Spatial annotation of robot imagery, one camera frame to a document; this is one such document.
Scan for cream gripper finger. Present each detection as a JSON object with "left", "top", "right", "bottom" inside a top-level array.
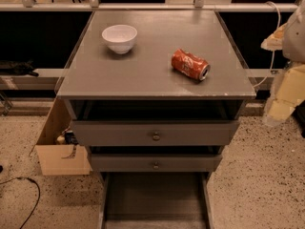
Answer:
[
  {"left": 263, "top": 64, "right": 305, "bottom": 127},
  {"left": 261, "top": 24, "right": 287, "bottom": 52}
]

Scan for red coke can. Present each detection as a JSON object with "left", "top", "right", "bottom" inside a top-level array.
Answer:
[{"left": 172, "top": 49, "right": 211, "bottom": 81}]

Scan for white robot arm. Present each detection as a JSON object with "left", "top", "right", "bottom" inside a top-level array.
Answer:
[{"left": 261, "top": 0, "right": 305, "bottom": 127}]

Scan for grey drawer cabinet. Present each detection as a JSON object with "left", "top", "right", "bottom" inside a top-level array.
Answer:
[{"left": 56, "top": 9, "right": 257, "bottom": 229}]

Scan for grey open bottom drawer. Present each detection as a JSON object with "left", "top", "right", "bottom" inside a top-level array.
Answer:
[{"left": 97, "top": 173, "right": 214, "bottom": 229}]

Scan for grey middle drawer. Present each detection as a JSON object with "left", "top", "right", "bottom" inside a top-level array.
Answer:
[{"left": 91, "top": 154, "right": 222, "bottom": 172}]

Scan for grey top drawer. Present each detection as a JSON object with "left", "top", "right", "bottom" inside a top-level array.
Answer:
[{"left": 71, "top": 120, "right": 239, "bottom": 146}]

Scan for white ceramic bowl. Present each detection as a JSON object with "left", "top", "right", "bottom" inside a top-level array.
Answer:
[{"left": 102, "top": 25, "right": 137, "bottom": 54}]

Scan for items inside cardboard box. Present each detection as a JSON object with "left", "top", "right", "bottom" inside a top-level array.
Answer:
[{"left": 56, "top": 129, "right": 78, "bottom": 145}]

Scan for cardboard box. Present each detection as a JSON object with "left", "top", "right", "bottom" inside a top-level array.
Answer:
[{"left": 35, "top": 99, "right": 91, "bottom": 176}]

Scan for black object on shelf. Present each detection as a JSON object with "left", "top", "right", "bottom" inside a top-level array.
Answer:
[{"left": 0, "top": 60, "right": 39, "bottom": 77}]

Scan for white hanging cable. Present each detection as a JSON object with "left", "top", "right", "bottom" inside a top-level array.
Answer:
[{"left": 253, "top": 1, "right": 282, "bottom": 89}]

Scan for grey metal shelf rail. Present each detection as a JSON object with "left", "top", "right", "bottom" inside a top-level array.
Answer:
[{"left": 0, "top": 3, "right": 297, "bottom": 12}]

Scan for black floor cable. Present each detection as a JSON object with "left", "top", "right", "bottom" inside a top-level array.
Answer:
[{"left": 0, "top": 177, "right": 42, "bottom": 229}]

